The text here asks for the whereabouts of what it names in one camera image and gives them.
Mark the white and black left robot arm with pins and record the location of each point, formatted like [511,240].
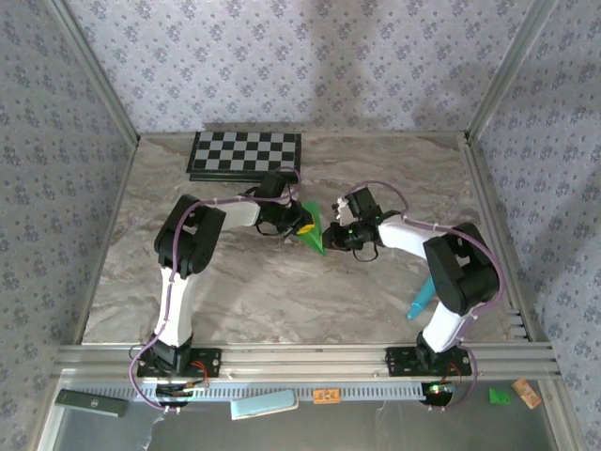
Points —
[180,300]

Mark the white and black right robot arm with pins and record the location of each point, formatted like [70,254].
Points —
[446,324]

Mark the black and grey chessboard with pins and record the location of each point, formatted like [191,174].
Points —
[235,155]

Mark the light blue marker pen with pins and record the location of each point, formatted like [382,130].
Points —
[422,298]

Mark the small orange tag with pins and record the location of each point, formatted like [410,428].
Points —
[326,396]

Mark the light blue flat pad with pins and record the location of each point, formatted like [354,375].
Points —
[263,405]

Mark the small green paper piece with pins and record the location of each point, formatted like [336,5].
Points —
[498,397]

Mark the small brown box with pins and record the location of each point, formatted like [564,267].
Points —
[527,393]

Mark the dark flat rectangular box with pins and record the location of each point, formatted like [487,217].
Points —
[91,402]

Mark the aluminium frame rail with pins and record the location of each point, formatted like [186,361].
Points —
[305,359]

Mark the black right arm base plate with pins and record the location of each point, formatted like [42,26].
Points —
[399,362]

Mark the aluminium side rail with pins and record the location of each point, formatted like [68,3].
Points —
[502,244]

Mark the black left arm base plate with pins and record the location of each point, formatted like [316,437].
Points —
[209,362]

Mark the aluminium frame post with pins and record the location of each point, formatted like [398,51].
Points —
[512,61]
[94,70]

